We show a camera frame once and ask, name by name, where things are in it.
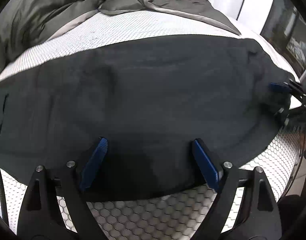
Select dark grey duvet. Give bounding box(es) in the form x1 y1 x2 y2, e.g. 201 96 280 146
0 0 239 74

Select black pants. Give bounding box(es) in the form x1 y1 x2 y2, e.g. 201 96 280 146
0 35 291 202

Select white mesh mattress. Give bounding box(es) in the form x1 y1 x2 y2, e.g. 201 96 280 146
0 10 301 239

